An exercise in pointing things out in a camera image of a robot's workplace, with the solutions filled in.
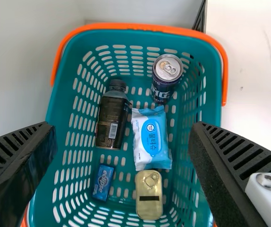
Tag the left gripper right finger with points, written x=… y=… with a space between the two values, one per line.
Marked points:
x=225 y=165

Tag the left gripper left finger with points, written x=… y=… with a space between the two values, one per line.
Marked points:
x=10 y=165

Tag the purple can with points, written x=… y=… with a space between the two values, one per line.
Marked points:
x=163 y=92

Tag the teal shopping basket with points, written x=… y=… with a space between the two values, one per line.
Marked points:
x=90 y=37

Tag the white blue wet wipes pack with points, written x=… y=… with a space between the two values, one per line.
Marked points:
x=149 y=142

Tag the gold rectangular tin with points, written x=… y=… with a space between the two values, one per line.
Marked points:
x=148 y=208

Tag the small blue mint tin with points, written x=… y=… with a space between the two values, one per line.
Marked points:
x=102 y=183

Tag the dark coffee bottle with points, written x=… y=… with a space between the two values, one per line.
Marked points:
x=109 y=113

